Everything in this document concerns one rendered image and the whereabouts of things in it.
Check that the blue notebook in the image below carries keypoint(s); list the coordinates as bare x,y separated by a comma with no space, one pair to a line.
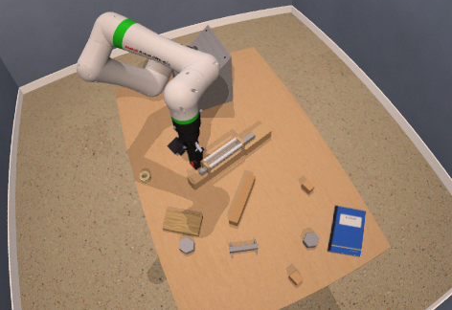
347,231

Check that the brown wooden bar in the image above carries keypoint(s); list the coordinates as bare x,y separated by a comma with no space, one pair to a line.
242,200

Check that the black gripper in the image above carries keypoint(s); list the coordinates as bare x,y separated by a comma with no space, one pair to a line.
197,151

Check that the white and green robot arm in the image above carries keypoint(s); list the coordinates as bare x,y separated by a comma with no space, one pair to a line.
197,70

